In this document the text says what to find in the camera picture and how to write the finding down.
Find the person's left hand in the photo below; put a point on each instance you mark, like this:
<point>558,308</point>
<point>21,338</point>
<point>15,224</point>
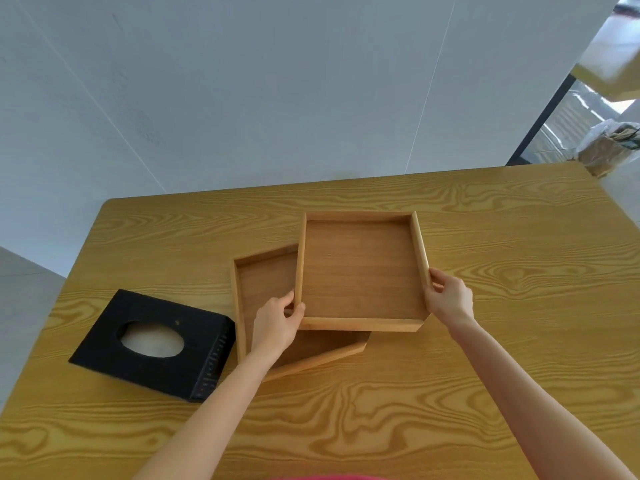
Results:
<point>272,327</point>

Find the person's right hand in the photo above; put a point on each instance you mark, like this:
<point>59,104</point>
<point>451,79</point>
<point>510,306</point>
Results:
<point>452,299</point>

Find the person's right thumb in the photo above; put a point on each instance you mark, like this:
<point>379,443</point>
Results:
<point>440,277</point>

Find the person's left thumb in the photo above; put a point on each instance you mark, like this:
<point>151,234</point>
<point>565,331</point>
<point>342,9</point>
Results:
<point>296,317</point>

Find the wooden tray with thin rim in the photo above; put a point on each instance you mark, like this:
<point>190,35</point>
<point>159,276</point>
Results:
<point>360,274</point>
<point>260,279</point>

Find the person's right forearm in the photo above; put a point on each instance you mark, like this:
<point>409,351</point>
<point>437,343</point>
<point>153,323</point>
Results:
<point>520,399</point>

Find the person's left forearm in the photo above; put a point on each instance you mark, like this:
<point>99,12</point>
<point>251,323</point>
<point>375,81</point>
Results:
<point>215,419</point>

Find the black tissue box oval opening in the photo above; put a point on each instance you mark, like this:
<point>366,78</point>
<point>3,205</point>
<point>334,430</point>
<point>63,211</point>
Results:
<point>165,367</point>

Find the clear plastic bag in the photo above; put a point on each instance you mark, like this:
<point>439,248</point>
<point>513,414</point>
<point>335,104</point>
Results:
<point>607,144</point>

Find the black window frame post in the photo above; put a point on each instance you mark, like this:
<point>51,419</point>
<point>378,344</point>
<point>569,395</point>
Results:
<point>542,119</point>

